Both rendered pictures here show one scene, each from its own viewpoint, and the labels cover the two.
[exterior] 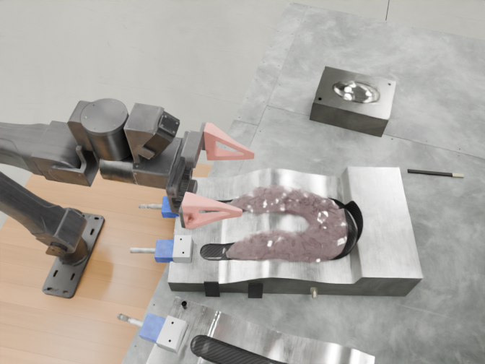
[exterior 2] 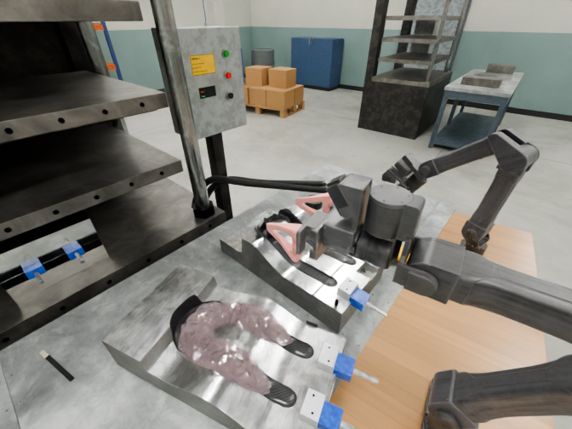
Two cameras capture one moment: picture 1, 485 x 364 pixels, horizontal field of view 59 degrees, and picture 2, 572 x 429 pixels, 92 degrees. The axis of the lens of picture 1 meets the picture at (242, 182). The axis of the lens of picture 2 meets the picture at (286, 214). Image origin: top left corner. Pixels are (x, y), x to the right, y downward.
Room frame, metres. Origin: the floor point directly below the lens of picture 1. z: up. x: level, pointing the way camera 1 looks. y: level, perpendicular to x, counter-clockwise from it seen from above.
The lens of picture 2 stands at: (0.72, 0.16, 1.50)
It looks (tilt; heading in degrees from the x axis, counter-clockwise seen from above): 35 degrees down; 202
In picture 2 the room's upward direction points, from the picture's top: straight up
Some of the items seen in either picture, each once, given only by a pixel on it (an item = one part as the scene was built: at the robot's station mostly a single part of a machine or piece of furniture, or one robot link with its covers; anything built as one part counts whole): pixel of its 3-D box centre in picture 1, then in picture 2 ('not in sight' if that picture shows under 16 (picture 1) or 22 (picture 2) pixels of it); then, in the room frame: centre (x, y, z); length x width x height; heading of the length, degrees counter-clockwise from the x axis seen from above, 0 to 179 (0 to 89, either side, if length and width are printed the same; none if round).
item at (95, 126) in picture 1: (94, 138); (404, 236); (0.37, 0.20, 1.24); 0.12 x 0.09 x 0.12; 79
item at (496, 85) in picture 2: not in sight; (479, 104); (-4.34, 1.16, 0.46); 1.90 x 0.70 x 0.92; 164
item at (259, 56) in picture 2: not in sight; (263, 70); (-6.25, -3.34, 0.44); 0.59 x 0.59 x 0.88
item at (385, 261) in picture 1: (288, 227); (230, 346); (0.43, -0.10, 0.86); 0.50 x 0.26 x 0.11; 89
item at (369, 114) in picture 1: (352, 100); not in sight; (0.83, -0.30, 0.84); 0.20 x 0.15 x 0.07; 71
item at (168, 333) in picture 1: (149, 326); (363, 300); (0.21, 0.17, 0.89); 0.13 x 0.05 x 0.05; 71
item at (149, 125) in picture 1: (160, 145); (343, 208); (0.34, 0.11, 1.25); 0.07 x 0.06 x 0.11; 170
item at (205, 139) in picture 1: (220, 157); (294, 231); (0.37, 0.03, 1.20); 0.09 x 0.07 x 0.07; 79
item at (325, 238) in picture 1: (288, 221); (231, 334); (0.42, -0.10, 0.90); 0.26 x 0.18 x 0.08; 89
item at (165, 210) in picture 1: (167, 206); (334, 420); (0.48, 0.17, 0.86); 0.13 x 0.05 x 0.05; 89
